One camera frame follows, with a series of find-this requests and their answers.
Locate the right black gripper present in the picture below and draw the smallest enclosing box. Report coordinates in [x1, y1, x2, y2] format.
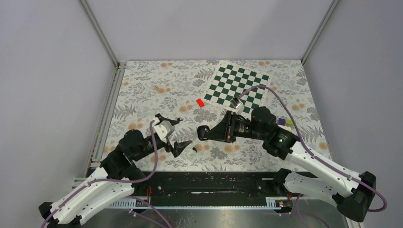
[204, 110, 267, 143]

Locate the black earbud charging case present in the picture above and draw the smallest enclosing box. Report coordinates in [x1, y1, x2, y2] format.
[197, 125, 210, 141]

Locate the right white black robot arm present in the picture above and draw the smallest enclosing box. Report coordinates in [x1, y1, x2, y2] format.
[197, 107, 376, 222]

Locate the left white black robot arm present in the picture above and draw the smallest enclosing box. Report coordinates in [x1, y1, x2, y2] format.
[38, 114, 191, 228]

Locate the red block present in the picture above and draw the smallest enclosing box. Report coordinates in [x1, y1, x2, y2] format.
[196, 98, 205, 108]

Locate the floral patterned table mat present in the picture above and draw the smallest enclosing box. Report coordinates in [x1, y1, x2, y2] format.
[98, 60, 332, 171]

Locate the green white chessboard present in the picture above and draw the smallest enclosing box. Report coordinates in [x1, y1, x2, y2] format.
[202, 60, 272, 112]

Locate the purple green block stack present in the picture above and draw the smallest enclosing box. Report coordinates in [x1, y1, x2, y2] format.
[277, 118, 295, 131]

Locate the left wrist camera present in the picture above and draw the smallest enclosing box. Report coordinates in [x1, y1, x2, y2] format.
[153, 121, 174, 143]

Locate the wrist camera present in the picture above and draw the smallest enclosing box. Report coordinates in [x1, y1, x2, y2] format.
[153, 121, 174, 143]
[230, 97, 244, 114]

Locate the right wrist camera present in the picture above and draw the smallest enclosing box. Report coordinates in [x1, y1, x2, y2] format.
[230, 97, 244, 114]

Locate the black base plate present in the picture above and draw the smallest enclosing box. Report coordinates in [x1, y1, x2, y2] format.
[86, 169, 303, 208]

